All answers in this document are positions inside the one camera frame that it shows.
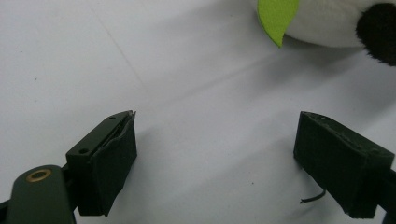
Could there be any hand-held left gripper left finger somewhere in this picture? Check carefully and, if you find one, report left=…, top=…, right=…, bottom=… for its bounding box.
left=65, top=110, right=138, bottom=217

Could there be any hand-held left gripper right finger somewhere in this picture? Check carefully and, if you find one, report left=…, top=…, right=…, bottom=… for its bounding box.
left=293, top=110, right=396, bottom=219

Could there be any black and white panda plush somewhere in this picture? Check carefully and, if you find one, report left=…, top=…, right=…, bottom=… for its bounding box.
left=256, top=0, right=396, bottom=67

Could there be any thin black wire stub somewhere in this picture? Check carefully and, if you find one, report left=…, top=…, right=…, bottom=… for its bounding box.
left=299, top=189, right=327, bottom=204

